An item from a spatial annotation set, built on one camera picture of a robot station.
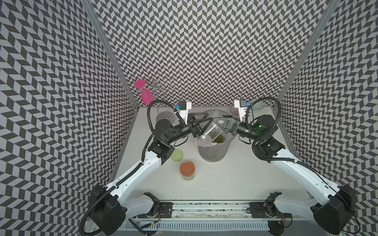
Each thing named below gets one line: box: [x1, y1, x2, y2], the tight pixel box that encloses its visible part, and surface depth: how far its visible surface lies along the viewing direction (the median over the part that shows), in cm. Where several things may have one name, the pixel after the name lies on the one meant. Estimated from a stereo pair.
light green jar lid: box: [170, 148, 184, 162], surface depth 93 cm
